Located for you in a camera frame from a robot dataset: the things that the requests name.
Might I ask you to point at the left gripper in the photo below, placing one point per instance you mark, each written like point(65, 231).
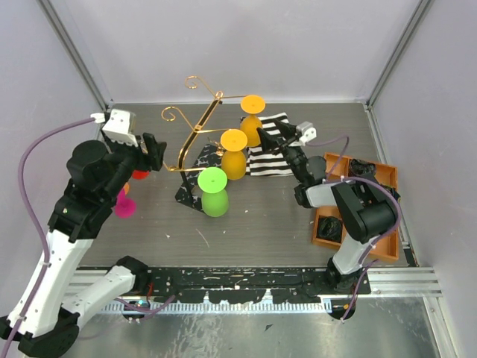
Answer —
point(155, 157)

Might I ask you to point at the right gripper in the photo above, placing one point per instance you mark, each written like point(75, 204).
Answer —
point(288, 132)

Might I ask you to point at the yellow wine glass cluster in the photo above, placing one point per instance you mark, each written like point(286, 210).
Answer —
point(252, 105)

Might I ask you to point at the gold wine glass rack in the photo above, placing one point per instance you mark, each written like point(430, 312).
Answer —
point(199, 149)

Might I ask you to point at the pink plastic wine glass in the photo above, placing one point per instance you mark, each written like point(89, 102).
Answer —
point(125, 207)

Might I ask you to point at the green plastic wine glass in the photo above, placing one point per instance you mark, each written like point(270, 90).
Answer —
point(213, 181)

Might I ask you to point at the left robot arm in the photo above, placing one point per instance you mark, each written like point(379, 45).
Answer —
point(44, 323)

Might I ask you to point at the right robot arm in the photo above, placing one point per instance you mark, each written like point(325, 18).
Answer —
point(318, 190)

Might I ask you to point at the red plastic wine glass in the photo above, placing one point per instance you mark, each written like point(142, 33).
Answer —
point(140, 175)

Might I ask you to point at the black white striped cloth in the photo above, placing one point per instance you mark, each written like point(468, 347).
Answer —
point(261, 164)

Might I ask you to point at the rolled dark sock top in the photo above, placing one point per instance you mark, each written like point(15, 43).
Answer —
point(358, 167)

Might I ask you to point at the rolled dark sock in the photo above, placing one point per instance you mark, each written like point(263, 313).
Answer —
point(329, 228)
point(358, 167)

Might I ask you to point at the rolled dark sock bottom left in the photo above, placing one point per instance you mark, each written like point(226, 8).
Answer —
point(329, 228)

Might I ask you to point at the orange wooden compartment tray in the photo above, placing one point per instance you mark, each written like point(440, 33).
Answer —
point(363, 209)

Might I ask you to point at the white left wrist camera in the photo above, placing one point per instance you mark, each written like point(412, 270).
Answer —
point(118, 126)

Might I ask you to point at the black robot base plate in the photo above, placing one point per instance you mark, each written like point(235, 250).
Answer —
point(194, 285)

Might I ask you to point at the aluminium frame rail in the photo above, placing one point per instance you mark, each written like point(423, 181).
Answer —
point(96, 290)

